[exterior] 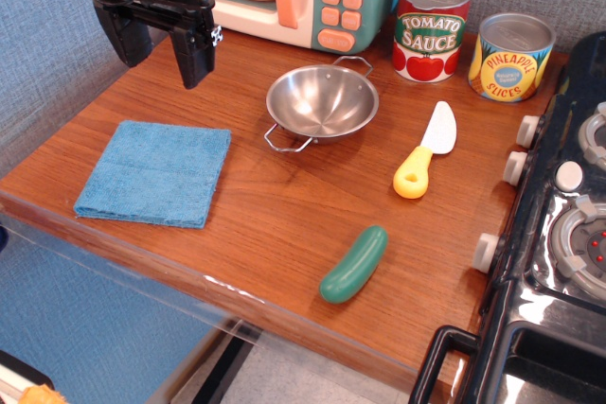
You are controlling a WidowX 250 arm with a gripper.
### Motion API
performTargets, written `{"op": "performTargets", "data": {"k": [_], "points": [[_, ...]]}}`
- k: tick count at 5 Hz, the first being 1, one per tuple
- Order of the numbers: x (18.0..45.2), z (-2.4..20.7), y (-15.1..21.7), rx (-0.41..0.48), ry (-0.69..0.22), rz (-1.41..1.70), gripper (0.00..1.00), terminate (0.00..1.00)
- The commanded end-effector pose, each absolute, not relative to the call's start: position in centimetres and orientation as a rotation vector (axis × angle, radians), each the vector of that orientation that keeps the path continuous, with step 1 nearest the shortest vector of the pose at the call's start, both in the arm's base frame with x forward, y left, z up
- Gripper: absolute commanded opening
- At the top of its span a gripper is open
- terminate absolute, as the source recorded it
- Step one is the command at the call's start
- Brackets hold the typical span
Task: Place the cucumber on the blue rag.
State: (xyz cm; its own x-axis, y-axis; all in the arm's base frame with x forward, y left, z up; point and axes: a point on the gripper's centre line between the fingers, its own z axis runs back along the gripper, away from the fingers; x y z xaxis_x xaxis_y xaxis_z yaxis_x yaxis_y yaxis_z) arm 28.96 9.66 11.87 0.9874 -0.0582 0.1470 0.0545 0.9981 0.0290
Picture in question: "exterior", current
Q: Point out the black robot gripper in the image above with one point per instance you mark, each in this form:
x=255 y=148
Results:
x=131 y=39

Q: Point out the tomato sauce can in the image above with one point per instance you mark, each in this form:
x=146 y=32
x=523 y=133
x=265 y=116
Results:
x=427 y=38

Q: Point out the white round stove button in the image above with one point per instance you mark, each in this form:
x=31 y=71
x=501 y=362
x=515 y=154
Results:
x=569 y=176

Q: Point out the blue folded rag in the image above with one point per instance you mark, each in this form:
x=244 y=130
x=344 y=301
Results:
x=156 y=174

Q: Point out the small steel bowl with handles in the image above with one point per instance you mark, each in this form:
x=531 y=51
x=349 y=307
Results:
x=323 y=103

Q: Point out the black toy stove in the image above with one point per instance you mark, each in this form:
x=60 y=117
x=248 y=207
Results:
x=542 y=316

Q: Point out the grey stove knob lower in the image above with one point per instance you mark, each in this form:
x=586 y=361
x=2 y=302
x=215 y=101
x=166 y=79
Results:
x=484 y=252

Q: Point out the black oven door handle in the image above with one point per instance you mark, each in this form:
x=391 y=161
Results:
x=446 y=339

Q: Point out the grey stove knob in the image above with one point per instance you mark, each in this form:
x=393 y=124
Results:
x=527 y=130
x=484 y=252
x=514 y=167

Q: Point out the grey stove knob upper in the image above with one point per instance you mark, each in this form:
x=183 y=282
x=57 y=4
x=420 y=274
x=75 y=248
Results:
x=527 y=130

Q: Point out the green toy cucumber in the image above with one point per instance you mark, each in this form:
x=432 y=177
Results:
x=351 y=274

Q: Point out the toy knife with yellow handle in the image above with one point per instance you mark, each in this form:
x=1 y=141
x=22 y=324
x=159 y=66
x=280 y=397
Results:
x=411 y=179

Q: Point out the grey stove knob middle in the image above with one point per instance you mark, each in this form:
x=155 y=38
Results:
x=514 y=167

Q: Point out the orange fuzzy object at corner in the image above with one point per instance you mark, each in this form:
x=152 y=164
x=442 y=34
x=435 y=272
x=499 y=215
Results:
x=41 y=394

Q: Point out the pineapple slices can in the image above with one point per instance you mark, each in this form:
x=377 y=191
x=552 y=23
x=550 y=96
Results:
x=510 y=56

